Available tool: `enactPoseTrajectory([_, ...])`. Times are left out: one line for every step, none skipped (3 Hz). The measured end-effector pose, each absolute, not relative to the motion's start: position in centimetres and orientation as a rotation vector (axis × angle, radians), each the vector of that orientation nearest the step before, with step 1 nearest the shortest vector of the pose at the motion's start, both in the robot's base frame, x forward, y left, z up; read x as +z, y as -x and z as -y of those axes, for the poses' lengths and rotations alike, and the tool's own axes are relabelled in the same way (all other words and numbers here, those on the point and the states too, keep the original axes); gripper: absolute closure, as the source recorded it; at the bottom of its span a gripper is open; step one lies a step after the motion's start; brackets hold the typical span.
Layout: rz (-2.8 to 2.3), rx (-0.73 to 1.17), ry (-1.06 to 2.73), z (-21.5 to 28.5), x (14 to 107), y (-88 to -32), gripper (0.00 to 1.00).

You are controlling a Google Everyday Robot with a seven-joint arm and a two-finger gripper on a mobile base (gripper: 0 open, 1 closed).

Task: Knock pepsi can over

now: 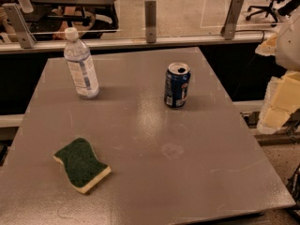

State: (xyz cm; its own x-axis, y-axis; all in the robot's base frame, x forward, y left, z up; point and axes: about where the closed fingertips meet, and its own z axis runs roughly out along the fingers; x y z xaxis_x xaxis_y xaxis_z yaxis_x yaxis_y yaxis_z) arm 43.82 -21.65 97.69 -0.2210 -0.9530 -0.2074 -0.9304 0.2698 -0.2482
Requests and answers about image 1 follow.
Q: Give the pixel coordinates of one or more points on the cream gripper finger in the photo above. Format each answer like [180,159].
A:
[268,47]
[281,100]

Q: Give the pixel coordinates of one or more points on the blue pepsi can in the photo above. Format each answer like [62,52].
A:
[176,84]

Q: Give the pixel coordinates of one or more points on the clear plastic water bottle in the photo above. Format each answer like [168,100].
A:
[81,65]

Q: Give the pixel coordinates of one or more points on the green and yellow sponge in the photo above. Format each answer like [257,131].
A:
[83,169]

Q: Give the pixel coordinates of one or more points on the metal barrier rail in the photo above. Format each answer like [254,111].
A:
[140,43]

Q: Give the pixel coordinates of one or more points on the right metal glass bracket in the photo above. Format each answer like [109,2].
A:
[229,27]

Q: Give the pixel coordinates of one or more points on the metal glass bracket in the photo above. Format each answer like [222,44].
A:
[229,27]
[23,34]
[150,8]

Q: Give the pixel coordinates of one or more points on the middle metal glass bracket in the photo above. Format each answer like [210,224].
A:
[150,8]

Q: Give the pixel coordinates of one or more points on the left metal glass bracket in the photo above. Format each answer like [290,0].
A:
[23,34]

